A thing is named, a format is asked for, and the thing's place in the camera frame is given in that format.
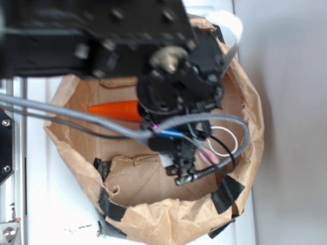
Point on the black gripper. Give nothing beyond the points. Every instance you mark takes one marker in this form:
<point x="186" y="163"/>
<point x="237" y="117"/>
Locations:
<point x="182" y="83"/>

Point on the gray plush bunny toy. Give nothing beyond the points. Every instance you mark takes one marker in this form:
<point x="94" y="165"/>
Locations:
<point x="214" y="150"/>

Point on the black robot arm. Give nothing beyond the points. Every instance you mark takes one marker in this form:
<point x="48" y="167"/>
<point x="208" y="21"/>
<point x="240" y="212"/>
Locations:
<point x="94" y="40"/>

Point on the orange plastic toy carrot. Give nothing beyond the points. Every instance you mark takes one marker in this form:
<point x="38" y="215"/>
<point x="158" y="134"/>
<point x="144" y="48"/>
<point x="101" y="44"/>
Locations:
<point x="127" y="110"/>

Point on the brown paper bag bin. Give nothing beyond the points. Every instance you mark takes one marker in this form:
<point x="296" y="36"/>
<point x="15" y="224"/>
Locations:
<point x="136" y="199"/>

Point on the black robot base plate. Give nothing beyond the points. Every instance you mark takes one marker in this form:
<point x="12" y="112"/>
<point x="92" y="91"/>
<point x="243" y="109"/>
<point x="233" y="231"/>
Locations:
<point x="6" y="147"/>

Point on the aluminium frame rail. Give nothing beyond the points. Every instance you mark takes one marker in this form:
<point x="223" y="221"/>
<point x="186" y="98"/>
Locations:
<point x="13" y="191"/>

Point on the metal corner bracket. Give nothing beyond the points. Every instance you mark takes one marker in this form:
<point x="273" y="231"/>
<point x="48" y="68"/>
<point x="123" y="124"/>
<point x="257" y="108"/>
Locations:
<point x="10" y="233"/>

